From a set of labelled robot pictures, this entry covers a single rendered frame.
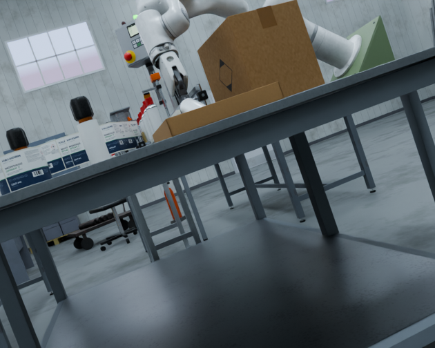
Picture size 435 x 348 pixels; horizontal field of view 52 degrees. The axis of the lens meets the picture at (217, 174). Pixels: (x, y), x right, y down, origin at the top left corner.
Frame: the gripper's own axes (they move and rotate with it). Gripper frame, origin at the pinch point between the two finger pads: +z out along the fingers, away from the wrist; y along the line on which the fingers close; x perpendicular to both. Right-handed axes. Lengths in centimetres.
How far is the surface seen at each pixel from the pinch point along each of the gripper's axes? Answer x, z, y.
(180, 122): 10.3, 19.5, -31.3
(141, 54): -6, -65, 67
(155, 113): 0, -30, 60
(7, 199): 45, 24, -33
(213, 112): 3.1, 19.8, -31.2
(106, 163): 26.9, 23.4, -33.0
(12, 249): 169, -118, 468
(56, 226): 160, -239, 828
